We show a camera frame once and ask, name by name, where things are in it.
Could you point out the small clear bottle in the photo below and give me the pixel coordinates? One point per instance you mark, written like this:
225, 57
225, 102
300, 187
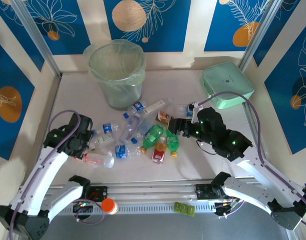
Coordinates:
180, 109

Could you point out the orange label plastic bottle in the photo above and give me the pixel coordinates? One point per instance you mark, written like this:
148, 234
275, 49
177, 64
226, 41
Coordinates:
163, 117

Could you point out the clear bottle green label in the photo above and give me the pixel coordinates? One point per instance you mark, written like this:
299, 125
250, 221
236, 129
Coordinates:
104, 139

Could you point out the clear bottle red label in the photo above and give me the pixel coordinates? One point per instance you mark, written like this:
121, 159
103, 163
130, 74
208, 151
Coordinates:
97, 159

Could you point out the red juice bottle white cap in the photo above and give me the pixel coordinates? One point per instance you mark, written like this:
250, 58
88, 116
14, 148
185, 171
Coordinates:
159, 151

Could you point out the clear bottle long white label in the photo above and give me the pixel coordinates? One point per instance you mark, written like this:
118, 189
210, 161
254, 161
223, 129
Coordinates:
155, 106

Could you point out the clear bottle pale blue label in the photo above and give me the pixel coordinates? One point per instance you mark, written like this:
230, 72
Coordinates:
144, 127

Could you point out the clear blue tinted bottle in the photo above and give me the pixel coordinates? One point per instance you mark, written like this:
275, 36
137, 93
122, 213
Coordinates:
130, 127

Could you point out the clear Pepsi bottle blue cap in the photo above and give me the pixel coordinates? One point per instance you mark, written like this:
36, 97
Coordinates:
107, 128
138, 106

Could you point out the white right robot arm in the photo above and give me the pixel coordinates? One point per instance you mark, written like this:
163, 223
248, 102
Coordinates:
243, 190

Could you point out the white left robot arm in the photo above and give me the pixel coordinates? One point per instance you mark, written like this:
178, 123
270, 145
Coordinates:
35, 185

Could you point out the green plastic bin liner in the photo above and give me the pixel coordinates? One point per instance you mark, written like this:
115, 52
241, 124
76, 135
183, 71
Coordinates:
139, 75

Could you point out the mint green zip case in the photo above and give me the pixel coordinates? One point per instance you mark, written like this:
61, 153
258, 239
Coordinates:
228, 80

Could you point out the orange lid jar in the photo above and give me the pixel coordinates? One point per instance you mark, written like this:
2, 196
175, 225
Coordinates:
108, 205

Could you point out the green square block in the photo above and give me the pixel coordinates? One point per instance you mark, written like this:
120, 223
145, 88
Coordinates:
177, 207
191, 210
184, 208

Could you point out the grey metal sheet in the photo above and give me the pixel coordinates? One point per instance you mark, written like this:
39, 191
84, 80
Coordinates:
155, 230

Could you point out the aluminium side rail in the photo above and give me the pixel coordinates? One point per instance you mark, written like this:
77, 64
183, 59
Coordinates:
251, 125
56, 90

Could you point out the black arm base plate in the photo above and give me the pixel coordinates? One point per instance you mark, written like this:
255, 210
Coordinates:
100, 193
202, 192

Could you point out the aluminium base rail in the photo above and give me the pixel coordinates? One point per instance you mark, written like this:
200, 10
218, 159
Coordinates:
155, 190

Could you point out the aluminium frame post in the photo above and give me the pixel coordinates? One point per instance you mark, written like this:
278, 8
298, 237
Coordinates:
37, 37
260, 32

